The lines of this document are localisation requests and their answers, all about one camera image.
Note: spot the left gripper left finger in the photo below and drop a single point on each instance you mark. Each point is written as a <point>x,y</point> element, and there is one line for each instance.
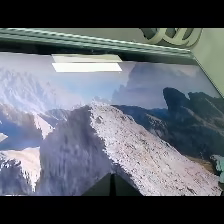
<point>104,187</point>

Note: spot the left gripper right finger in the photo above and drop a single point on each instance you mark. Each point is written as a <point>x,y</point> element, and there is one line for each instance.
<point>122,188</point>

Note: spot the pale green garment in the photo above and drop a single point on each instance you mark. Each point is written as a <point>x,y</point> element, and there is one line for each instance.
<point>219,166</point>

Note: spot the silver frame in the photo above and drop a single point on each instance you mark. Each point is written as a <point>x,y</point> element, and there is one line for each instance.
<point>100,41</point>

